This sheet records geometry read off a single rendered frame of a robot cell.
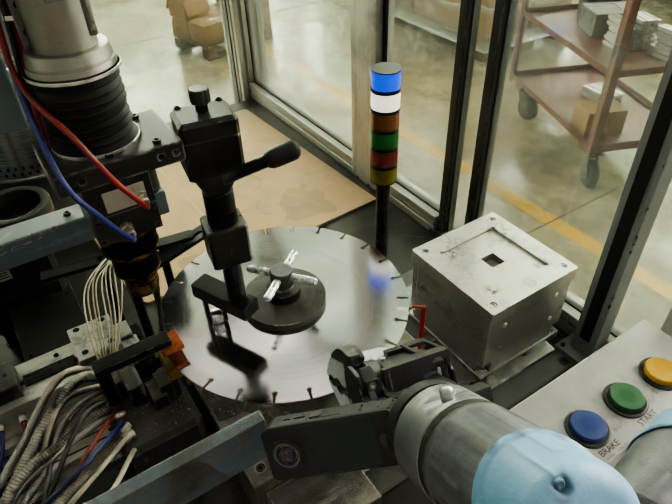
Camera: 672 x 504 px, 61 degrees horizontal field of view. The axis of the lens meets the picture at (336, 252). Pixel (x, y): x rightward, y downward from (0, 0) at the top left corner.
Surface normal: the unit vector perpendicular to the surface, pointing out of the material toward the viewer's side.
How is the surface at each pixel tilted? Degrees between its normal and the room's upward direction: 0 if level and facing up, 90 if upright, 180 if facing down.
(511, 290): 0
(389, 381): 56
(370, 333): 0
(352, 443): 62
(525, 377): 0
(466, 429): 39
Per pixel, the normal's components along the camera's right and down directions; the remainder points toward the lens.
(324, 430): -0.24, 0.18
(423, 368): 0.29, 0.04
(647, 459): -0.43, -0.89
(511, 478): -0.70, -0.65
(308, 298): 0.06, -0.75
